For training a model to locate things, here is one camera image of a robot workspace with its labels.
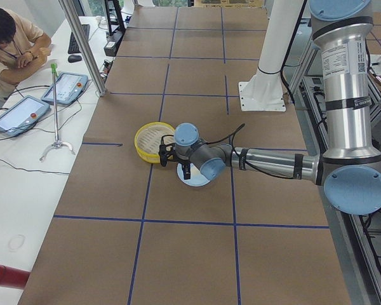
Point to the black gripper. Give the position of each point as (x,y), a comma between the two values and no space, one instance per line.
(185,162)

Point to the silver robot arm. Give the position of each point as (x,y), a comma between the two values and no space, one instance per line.
(350,169)

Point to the yellow round steamer basket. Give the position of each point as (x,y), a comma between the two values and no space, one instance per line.
(148,138)

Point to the light blue plate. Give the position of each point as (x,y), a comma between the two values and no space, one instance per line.
(196,178)

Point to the far teach pendant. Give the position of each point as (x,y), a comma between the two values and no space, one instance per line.
(69,86)

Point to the teach pendant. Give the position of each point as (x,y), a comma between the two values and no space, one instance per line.
(69,86)
(23,115)

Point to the black box device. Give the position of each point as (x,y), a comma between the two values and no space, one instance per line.
(113,44)

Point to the black computer mouse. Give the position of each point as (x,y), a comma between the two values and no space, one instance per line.
(74,58)

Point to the near teach pendant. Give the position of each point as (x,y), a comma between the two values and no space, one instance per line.
(23,115)

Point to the seated person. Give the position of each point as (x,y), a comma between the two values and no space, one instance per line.
(24,49)

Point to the red cylinder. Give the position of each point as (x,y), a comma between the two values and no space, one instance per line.
(13,277)

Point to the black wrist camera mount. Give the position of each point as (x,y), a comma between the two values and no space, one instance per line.
(166,154)

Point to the white pedestal column base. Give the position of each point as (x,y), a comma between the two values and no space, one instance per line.
(264,91)

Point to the green handled reacher stick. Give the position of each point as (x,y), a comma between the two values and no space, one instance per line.
(58,143)

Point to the aluminium frame post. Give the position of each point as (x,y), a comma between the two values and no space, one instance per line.
(76,28)

